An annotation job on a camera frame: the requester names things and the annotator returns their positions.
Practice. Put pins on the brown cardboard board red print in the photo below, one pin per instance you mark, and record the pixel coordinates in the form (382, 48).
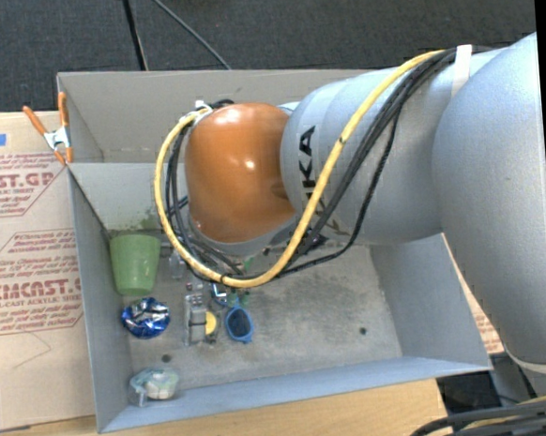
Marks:
(33, 278)

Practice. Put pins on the green cup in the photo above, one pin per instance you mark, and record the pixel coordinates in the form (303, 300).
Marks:
(135, 265)

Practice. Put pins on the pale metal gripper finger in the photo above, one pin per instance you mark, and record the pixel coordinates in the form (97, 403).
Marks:
(201, 323)
(190, 324)

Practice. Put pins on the clear bag with white lump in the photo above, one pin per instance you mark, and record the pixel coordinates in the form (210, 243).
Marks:
(155, 385)

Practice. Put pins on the yellow round thing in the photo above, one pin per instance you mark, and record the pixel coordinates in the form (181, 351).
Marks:
(212, 323)

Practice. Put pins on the blue sunglasses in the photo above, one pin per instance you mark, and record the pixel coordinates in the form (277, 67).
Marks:
(239, 325)

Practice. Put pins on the grey metal bin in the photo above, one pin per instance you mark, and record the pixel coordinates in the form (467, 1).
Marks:
(309, 313)

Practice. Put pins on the blue crumpled foil packet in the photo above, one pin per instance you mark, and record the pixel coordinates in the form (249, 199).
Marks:
(145, 318)

